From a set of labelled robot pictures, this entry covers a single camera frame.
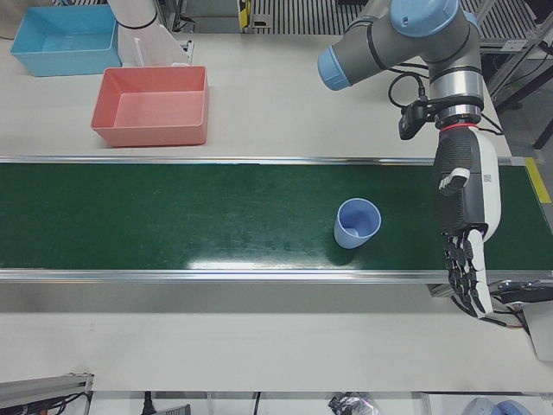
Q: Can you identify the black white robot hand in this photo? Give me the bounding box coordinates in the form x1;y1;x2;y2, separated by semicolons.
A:
433;124;503;320

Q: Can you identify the light blue plastic cup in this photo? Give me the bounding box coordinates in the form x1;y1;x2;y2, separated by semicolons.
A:
333;197;383;250

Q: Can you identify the pink plastic box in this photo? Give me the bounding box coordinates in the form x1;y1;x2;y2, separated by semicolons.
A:
89;65;212;149

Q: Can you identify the light blue plastic box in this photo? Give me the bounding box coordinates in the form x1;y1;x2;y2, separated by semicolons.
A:
9;3;122;78

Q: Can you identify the green conveyor belt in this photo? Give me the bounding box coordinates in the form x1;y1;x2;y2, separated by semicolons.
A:
0;155;553;299
0;163;548;271

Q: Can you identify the yellow warning sign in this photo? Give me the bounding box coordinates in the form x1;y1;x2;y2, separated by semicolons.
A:
236;0;255;32

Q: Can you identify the white column stand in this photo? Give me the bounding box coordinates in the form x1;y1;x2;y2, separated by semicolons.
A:
106;0;194;69

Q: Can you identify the aluminium profile bar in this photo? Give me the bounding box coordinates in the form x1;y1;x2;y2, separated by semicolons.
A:
0;371;95;415

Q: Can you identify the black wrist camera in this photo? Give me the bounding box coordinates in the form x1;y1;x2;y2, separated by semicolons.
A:
397;99;437;140

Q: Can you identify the black clamp bracket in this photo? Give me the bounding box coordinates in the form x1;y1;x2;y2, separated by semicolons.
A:
492;278;553;306

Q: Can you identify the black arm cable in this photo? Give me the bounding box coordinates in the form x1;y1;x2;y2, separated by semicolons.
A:
387;63;433;108

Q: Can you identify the aluminium frame rack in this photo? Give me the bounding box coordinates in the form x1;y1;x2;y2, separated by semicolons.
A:
479;0;553;150

